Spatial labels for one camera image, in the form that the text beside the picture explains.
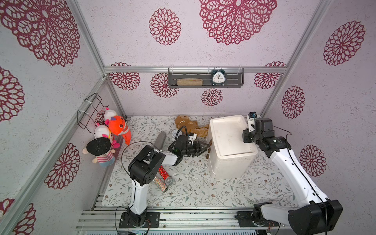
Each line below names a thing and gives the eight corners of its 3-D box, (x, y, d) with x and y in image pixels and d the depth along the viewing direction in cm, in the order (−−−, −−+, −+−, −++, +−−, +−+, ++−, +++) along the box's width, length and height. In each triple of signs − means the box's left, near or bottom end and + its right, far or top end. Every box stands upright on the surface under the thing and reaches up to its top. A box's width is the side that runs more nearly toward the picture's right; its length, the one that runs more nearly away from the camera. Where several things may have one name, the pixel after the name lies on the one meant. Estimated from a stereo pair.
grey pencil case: (153, 148, 104) (153, 146, 102) (159, 132, 113) (159, 130, 111) (161, 149, 103) (161, 147, 101) (167, 133, 112) (166, 131, 110)
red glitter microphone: (168, 187, 86) (168, 185, 83) (157, 171, 93) (156, 168, 89) (174, 183, 88) (173, 180, 85) (163, 168, 94) (162, 165, 91)
